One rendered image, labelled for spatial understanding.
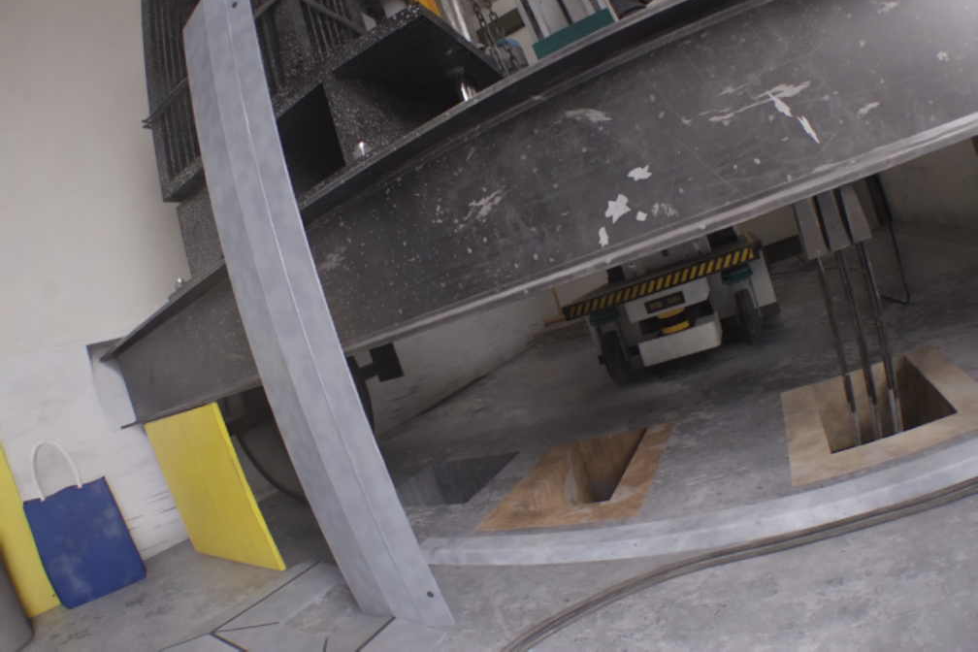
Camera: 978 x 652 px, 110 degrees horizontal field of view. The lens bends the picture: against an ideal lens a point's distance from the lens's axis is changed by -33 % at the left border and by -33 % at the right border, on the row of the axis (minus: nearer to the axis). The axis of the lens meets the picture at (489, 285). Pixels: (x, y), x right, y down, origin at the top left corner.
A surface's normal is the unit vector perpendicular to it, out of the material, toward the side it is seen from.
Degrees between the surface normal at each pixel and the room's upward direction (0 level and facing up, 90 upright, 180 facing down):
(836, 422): 90
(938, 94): 90
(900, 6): 90
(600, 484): 90
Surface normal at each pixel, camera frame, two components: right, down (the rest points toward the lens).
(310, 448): -0.58, 0.18
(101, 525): 0.65, -0.30
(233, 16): -0.30, 0.07
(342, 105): 0.82, -0.30
